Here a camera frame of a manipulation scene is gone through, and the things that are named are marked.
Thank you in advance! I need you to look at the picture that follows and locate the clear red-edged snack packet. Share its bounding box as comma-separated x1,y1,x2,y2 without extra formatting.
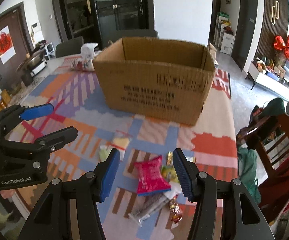
110,130,133,151

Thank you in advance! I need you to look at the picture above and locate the red gold candy wrapper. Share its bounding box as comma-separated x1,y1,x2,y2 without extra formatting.
168,195,182,224

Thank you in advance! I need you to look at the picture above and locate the small green candy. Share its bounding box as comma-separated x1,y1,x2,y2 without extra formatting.
98,145,112,162

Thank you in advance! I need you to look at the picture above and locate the yellow green snack packet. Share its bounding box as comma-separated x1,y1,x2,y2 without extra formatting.
161,165,179,183

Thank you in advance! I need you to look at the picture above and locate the electric cooking pot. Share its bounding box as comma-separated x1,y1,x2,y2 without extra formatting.
16,49,47,87

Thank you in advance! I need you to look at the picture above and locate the clear long snack packet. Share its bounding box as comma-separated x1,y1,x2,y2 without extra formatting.
128,193,169,227

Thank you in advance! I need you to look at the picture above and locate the colourful patterned tablecloth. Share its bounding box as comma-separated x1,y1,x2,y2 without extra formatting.
9,56,238,239

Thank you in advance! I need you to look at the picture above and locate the pink snack packet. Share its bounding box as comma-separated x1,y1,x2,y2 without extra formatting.
134,155,171,196

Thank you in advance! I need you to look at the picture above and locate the red paper door poster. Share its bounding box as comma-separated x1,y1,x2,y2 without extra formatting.
0,25,16,64

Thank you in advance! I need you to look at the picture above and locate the floral tissue pack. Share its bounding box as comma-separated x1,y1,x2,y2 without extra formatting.
71,43,98,72

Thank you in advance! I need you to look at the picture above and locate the red wooden chair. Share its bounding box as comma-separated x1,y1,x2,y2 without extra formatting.
236,114,289,222

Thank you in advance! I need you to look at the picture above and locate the white low cabinet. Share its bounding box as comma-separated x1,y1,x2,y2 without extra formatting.
247,62,289,101

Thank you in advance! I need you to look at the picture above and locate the brown cardboard box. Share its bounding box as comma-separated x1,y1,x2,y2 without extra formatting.
93,37,215,126

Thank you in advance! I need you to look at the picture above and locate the black glass door cabinet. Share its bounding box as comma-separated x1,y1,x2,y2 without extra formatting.
52,0,155,48

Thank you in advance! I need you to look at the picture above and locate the white shelf unit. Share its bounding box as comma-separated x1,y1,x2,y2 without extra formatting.
213,12,234,55

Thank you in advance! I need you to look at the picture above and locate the red bow decoration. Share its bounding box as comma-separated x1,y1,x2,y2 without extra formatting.
273,35,289,61

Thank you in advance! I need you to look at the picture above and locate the gold wall ornament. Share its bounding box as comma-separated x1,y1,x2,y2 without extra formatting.
270,1,280,25

